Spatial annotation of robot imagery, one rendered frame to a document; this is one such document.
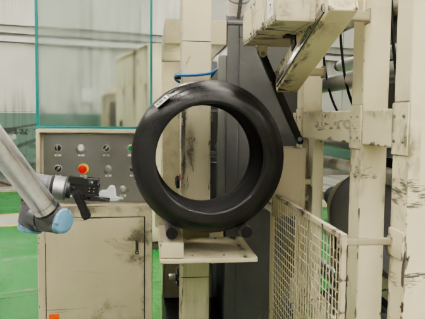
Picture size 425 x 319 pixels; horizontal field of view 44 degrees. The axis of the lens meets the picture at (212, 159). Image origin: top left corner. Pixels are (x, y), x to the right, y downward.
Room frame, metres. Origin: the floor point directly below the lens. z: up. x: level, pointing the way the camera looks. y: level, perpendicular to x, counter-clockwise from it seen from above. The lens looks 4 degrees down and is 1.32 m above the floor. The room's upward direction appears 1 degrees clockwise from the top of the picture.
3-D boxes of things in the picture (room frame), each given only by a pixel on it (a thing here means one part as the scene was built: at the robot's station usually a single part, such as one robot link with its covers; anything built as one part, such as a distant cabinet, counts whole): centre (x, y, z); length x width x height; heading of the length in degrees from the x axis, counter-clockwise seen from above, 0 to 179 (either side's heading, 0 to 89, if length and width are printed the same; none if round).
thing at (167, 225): (2.11, 0.17, 0.90); 0.35 x 0.05 x 0.05; 7
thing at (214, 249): (2.13, 0.03, 0.80); 0.37 x 0.36 x 0.02; 97
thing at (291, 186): (2.39, -0.32, 1.05); 0.20 x 0.15 x 0.30; 7
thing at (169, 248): (2.11, 0.17, 0.84); 0.36 x 0.09 x 0.06; 7
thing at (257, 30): (2.04, -0.28, 1.71); 0.61 x 0.25 x 0.15; 7
